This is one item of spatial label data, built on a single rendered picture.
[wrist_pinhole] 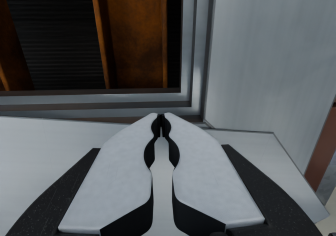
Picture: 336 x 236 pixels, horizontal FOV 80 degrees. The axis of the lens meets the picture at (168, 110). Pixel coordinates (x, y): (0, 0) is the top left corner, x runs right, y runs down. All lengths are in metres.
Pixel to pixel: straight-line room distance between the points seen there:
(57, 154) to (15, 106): 0.05
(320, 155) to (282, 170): 0.06
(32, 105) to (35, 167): 0.05
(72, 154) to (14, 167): 0.05
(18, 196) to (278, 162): 0.21
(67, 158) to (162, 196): 0.08
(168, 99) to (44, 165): 0.11
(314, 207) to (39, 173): 0.24
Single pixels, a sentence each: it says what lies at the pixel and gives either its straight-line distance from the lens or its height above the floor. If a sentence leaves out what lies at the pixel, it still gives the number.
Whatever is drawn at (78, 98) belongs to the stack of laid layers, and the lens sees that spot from 0.17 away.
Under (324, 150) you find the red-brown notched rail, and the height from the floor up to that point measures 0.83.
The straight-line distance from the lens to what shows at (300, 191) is 0.22.
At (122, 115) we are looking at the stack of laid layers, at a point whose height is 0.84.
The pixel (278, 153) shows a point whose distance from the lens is 0.18.
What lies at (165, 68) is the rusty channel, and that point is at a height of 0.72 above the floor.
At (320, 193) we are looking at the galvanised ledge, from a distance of 0.57.
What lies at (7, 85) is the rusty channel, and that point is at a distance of 0.32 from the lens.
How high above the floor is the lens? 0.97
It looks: 63 degrees down
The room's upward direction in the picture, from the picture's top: 175 degrees clockwise
